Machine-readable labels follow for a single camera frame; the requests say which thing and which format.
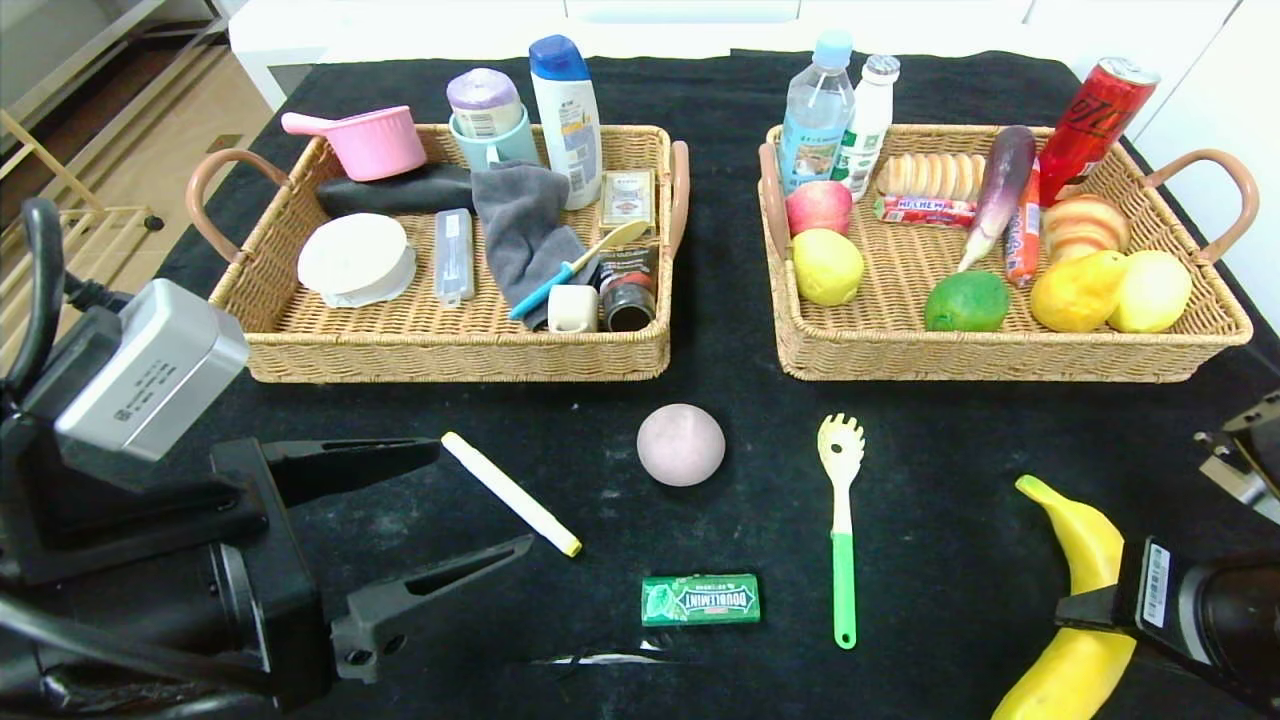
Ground black left camera bracket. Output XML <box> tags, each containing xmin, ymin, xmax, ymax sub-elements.
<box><xmin>0</xmin><ymin>415</ymin><xmax>271</xmax><ymax>586</ymax></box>

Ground teal cup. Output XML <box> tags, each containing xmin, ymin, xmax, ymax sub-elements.
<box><xmin>449</xmin><ymin>105</ymin><xmax>541</xmax><ymax>173</ymax></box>

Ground purple eggplant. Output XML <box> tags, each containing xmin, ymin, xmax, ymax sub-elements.
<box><xmin>958</xmin><ymin>124</ymin><xmax>1037</xmax><ymax>273</ymax></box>

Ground small white cup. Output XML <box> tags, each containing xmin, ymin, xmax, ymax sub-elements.
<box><xmin>547</xmin><ymin>284</ymin><xmax>600</xmax><ymax>334</ymax></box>

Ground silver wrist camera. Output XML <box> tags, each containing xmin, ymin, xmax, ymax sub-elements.
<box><xmin>1195</xmin><ymin>393</ymin><xmax>1280</xmax><ymax>526</ymax></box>
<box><xmin>55</xmin><ymin>278</ymin><xmax>251</xmax><ymax>463</ymax></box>

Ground clear water bottle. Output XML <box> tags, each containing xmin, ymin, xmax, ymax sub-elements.
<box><xmin>778</xmin><ymin>30</ymin><xmax>857</xmax><ymax>195</ymax></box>

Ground wooden rolling rack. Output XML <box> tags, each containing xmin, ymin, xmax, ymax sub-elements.
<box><xmin>0</xmin><ymin>108</ymin><xmax>164</xmax><ymax>301</ymax></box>

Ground yellow lemon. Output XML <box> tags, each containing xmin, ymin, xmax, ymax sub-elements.
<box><xmin>791</xmin><ymin>228</ymin><xmax>865</xmax><ymax>307</ymax></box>
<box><xmin>1107</xmin><ymin>250</ymin><xmax>1193</xmax><ymax>335</ymax></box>

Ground white marker yellow tip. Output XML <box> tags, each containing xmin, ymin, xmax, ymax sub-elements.
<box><xmin>443</xmin><ymin>431</ymin><xmax>584</xmax><ymax>559</ymax></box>

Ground cream pasta spoon green handle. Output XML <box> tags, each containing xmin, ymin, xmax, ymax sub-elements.
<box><xmin>817</xmin><ymin>414</ymin><xmax>867</xmax><ymax>650</ymax></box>

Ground clear plastic case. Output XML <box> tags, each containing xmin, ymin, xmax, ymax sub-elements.
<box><xmin>433</xmin><ymin>207</ymin><xmax>476</xmax><ymax>306</ymax></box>

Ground green lime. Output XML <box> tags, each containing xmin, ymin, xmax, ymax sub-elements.
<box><xmin>924</xmin><ymin>270</ymin><xmax>1012</xmax><ymax>333</ymax></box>

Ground orange yellow pear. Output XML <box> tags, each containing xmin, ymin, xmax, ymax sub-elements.
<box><xmin>1030</xmin><ymin>250</ymin><xmax>1128</xmax><ymax>334</ymax></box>

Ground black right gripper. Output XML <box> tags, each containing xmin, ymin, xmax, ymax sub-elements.
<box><xmin>1054</xmin><ymin>535</ymin><xmax>1280</xmax><ymax>711</ymax></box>

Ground red candy pack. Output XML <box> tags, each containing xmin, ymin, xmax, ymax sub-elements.
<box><xmin>874</xmin><ymin>196</ymin><xmax>977</xmax><ymax>229</ymax></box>

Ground black table cloth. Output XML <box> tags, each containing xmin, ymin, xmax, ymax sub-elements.
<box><xmin>0</xmin><ymin>50</ymin><xmax>1280</xmax><ymax>720</ymax></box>

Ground grey metal shelf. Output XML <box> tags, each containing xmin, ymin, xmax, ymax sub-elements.
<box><xmin>0</xmin><ymin>0</ymin><xmax>233</xmax><ymax>136</ymax></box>

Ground yellow banana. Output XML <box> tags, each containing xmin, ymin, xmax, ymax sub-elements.
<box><xmin>990</xmin><ymin>474</ymin><xmax>1138</xmax><ymax>720</ymax></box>

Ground purple bag roll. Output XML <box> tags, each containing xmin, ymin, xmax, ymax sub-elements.
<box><xmin>446</xmin><ymin>68</ymin><xmax>524</xmax><ymax>139</ymax></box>

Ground green gum pack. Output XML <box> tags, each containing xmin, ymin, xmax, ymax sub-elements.
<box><xmin>641</xmin><ymin>573</ymin><xmax>762</xmax><ymax>628</ymax></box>

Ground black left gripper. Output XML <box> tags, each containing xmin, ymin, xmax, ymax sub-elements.
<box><xmin>105</xmin><ymin>435</ymin><xmax>534</xmax><ymax>714</ymax></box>

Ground white shampoo bottle blue cap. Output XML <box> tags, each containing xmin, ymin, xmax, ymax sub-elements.
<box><xmin>528</xmin><ymin>35</ymin><xmax>603</xmax><ymax>211</ymax></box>

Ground beige spoon blue handle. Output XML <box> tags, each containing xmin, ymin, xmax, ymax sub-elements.
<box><xmin>508</xmin><ymin>220</ymin><xmax>651</xmax><ymax>322</ymax></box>

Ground red apple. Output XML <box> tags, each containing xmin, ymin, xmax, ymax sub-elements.
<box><xmin>786</xmin><ymin>180</ymin><xmax>854</xmax><ymax>237</ymax></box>

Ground white round container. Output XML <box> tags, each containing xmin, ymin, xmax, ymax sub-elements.
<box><xmin>296</xmin><ymin>212</ymin><xmax>417</xmax><ymax>309</ymax></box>

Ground striped round bread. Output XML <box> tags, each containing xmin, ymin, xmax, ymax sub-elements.
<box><xmin>1041</xmin><ymin>194</ymin><xmax>1131</xmax><ymax>263</ymax></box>

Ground red drink can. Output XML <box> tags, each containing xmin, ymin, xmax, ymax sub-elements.
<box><xmin>1038</xmin><ymin>58</ymin><xmax>1161</xmax><ymax>208</ymax></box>

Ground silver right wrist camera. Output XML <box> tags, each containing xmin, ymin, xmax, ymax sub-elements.
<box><xmin>1195</xmin><ymin>393</ymin><xmax>1280</xmax><ymax>526</ymax></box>

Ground grey towel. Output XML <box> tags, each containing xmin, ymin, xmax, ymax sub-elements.
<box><xmin>470</xmin><ymin>162</ymin><xmax>599</xmax><ymax>331</ymax></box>

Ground small printed card box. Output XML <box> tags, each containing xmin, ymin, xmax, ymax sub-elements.
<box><xmin>598</xmin><ymin>170</ymin><xmax>658</xmax><ymax>239</ymax></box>

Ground black left camera cable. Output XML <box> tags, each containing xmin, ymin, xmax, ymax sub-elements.
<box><xmin>0</xmin><ymin>198</ymin><xmax>136</xmax><ymax>401</ymax></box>

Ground black red cylinder can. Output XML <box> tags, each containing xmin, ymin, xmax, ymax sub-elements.
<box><xmin>598</xmin><ymin>245</ymin><xmax>661</xmax><ymax>333</ymax></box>

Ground red sausage stick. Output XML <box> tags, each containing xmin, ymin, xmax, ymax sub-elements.
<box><xmin>1004</xmin><ymin>158</ymin><xmax>1043</xmax><ymax>289</ymax></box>

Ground black pouch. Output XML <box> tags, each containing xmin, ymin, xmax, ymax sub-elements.
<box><xmin>315</xmin><ymin>163</ymin><xmax>475</xmax><ymax>218</ymax></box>

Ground pale purple ball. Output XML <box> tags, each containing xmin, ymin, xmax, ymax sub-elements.
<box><xmin>637</xmin><ymin>403</ymin><xmax>727</xmax><ymax>488</ymax></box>

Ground rectangular wicker basket brown handles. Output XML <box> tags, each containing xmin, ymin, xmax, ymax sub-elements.
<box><xmin>185</xmin><ymin>124</ymin><xmax>691</xmax><ymax>384</ymax></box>
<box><xmin>757</xmin><ymin>124</ymin><xmax>1258</xmax><ymax>384</ymax></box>

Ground white milk bottle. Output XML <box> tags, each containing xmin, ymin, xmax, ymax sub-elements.
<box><xmin>838</xmin><ymin>55</ymin><xmax>901</xmax><ymax>201</ymax></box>

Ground pink ribbed saucepan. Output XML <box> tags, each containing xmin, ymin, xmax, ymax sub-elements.
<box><xmin>280</xmin><ymin>105</ymin><xmax>428</xmax><ymax>183</ymax></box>

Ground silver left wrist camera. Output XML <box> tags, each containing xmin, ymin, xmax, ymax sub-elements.
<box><xmin>55</xmin><ymin>278</ymin><xmax>251</xmax><ymax>463</ymax></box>

